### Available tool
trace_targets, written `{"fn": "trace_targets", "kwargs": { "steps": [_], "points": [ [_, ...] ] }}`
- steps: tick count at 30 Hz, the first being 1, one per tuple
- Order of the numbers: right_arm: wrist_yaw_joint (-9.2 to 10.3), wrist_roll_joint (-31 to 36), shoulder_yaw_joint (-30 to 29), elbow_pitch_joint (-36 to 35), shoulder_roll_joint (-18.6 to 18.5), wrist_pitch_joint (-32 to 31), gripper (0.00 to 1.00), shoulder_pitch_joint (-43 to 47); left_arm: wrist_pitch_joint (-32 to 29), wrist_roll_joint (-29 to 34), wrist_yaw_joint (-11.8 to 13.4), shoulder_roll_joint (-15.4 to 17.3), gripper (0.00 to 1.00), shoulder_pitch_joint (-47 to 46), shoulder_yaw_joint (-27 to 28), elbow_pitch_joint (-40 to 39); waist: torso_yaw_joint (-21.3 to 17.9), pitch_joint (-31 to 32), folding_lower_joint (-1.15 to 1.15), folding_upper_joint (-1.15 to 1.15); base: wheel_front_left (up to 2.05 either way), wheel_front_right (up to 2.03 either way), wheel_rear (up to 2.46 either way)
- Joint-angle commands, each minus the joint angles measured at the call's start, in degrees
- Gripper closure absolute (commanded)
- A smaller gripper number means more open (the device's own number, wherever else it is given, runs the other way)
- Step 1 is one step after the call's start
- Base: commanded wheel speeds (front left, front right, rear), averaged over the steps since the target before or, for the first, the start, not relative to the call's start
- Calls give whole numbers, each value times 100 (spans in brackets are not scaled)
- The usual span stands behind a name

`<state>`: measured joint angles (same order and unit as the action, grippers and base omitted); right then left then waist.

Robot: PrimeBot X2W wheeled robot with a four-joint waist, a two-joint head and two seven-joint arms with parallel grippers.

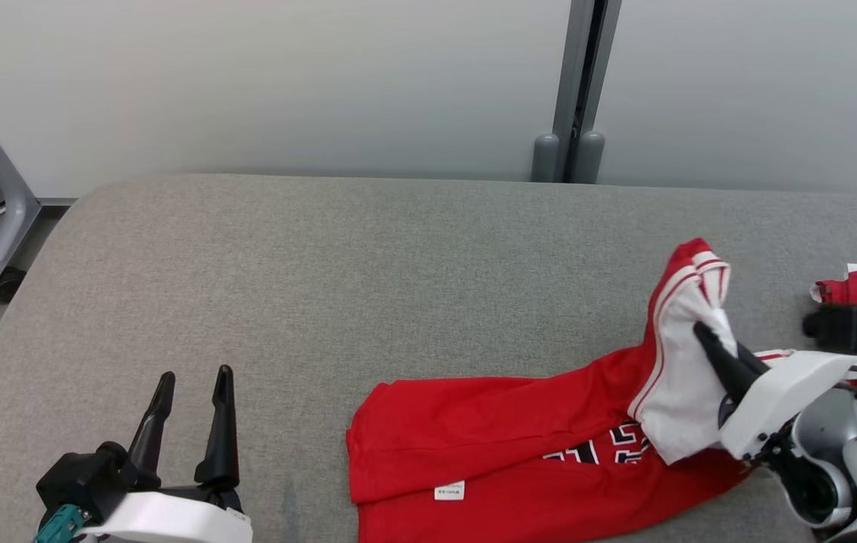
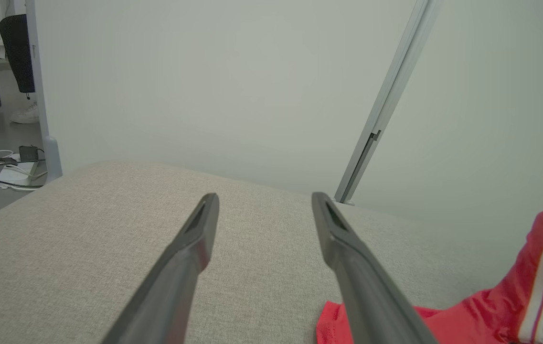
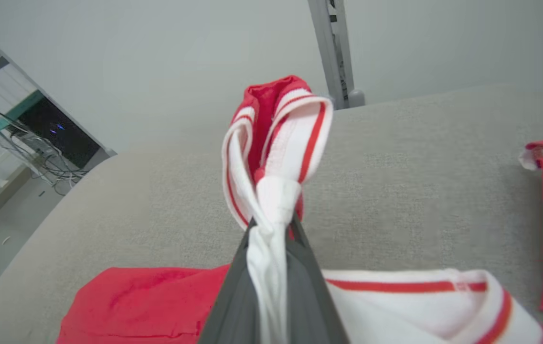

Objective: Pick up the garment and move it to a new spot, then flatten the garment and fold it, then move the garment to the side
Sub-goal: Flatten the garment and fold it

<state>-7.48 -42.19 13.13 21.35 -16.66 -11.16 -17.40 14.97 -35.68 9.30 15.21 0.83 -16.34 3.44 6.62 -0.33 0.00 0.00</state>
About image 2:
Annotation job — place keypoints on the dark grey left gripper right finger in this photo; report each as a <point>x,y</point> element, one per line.
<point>371,306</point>

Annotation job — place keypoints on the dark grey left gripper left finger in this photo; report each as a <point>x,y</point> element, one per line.
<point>171,296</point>

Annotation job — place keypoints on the red and white jersey shirt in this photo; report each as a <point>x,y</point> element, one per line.
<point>491,310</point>

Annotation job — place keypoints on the white power strip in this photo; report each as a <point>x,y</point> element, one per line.
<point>13,176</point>

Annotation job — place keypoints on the black power adapter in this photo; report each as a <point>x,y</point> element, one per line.
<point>27,153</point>

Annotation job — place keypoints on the white sneaker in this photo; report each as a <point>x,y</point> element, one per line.
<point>25,114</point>

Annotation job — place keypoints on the black trouser leg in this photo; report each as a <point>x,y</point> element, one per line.
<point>18,52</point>

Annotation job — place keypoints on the grey metal partition post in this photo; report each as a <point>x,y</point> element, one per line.
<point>395,81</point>

